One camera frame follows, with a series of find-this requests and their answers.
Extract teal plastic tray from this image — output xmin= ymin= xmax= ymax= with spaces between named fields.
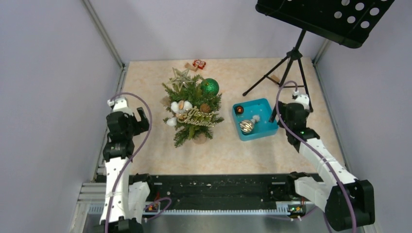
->
xmin=232 ymin=98 xmax=278 ymax=141

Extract white cotton boll sprig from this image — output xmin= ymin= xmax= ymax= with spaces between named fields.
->
xmin=166 ymin=100 xmax=193 ymax=127

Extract gold glitter word ornament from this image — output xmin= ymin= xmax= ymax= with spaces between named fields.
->
xmin=182 ymin=107 xmax=216 ymax=127

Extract silver gold star topper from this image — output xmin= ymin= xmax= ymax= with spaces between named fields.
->
xmin=168 ymin=67 xmax=193 ymax=92

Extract small green christmas tree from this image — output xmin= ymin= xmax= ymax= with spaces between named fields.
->
xmin=162 ymin=74 xmax=224 ymax=148

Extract pine cone ornament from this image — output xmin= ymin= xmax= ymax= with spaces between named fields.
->
xmin=199 ymin=103 xmax=211 ymax=114

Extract green glitter ball ornament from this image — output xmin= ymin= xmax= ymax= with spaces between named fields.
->
xmin=200 ymin=78 xmax=220 ymax=95

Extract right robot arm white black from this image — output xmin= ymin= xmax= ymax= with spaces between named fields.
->
xmin=269 ymin=101 xmax=376 ymax=231

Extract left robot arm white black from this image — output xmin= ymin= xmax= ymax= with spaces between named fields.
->
xmin=92 ymin=107 xmax=156 ymax=233

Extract white cotton ball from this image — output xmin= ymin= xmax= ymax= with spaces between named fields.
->
xmin=251 ymin=115 xmax=260 ymax=124

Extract silver striped ball ornament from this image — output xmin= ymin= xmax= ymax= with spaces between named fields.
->
xmin=239 ymin=120 xmax=255 ymax=134

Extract copper shiny ball ornament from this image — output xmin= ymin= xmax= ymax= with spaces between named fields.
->
xmin=235 ymin=105 xmax=244 ymax=115

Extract small wooden block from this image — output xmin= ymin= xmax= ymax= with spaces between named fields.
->
xmin=184 ymin=63 xmax=198 ymax=72

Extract red gift box ornament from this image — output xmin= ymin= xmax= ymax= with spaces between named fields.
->
xmin=192 ymin=59 xmax=206 ymax=70

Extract black music stand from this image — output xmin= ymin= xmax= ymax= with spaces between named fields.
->
xmin=243 ymin=0 xmax=394 ymax=96

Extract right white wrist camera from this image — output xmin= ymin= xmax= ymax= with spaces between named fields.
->
xmin=292 ymin=90 xmax=310 ymax=111

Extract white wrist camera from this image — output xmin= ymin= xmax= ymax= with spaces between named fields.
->
xmin=292 ymin=90 xmax=310 ymax=111
xmin=107 ymin=97 xmax=133 ymax=116

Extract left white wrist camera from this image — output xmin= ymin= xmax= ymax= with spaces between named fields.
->
xmin=107 ymin=97 xmax=133 ymax=116

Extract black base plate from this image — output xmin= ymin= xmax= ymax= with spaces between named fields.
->
xmin=146 ymin=174 xmax=313 ymax=215

